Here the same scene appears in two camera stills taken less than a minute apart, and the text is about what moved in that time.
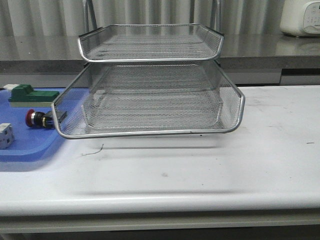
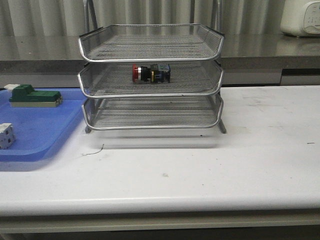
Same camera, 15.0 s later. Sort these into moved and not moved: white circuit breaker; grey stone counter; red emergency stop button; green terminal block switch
Moved: red emergency stop button
Not moved: grey stone counter; white circuit breaker; green terminal block switch
